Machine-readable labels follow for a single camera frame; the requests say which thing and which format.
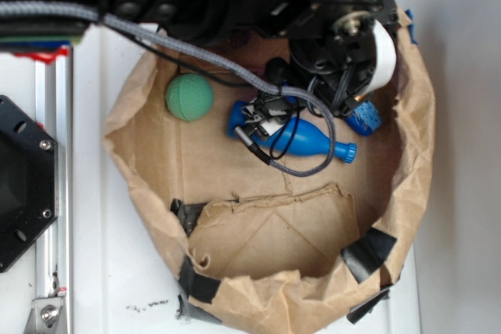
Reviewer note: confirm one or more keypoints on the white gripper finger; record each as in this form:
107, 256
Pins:
386, 59

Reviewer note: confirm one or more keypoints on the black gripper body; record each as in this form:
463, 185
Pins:
338, 60

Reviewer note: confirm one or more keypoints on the blue sponge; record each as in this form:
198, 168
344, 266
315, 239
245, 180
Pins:
365, 119

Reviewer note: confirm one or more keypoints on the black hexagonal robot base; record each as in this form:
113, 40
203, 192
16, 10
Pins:
28, 182

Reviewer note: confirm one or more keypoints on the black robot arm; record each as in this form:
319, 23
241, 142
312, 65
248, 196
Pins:
198, 22

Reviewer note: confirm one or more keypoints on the blue plastic bottle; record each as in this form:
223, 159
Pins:
307, 141

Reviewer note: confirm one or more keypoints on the green foam ball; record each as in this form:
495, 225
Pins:
189, 97

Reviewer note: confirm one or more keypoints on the brown paper bag bin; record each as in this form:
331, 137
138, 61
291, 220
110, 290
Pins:
258, 249

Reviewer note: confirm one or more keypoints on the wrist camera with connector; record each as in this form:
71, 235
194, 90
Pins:
265, 117

